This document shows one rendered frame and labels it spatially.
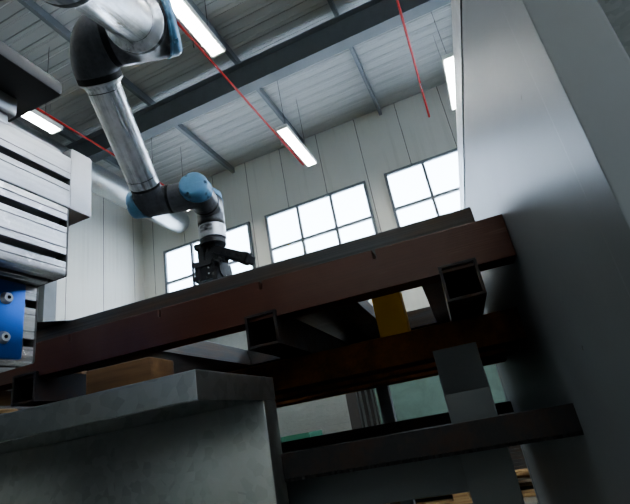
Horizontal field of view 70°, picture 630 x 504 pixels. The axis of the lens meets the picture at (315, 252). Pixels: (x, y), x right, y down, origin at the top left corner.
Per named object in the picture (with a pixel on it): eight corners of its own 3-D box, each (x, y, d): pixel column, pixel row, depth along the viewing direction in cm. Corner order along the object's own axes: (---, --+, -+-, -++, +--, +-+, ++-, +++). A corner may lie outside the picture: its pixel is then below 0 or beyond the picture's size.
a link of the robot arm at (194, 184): (164, 202, 111) (179, 220, 122) (209, 193, 111) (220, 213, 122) (162, 175, 114) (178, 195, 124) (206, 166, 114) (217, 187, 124)
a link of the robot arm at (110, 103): (34, 21, 87) (131, 230, 116) (90, 11, 87) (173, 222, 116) (55, 13, 96) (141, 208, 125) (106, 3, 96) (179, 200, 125)
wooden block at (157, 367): (84, 408, 60) (85, 371, 62) (114, 408, 65) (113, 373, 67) (151, 394, 58) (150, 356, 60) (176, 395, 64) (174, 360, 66)
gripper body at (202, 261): (207, 290, 124) (204, 250, 128) (235, 282, 122) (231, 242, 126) (192, 284, 117) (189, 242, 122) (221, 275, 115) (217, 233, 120)
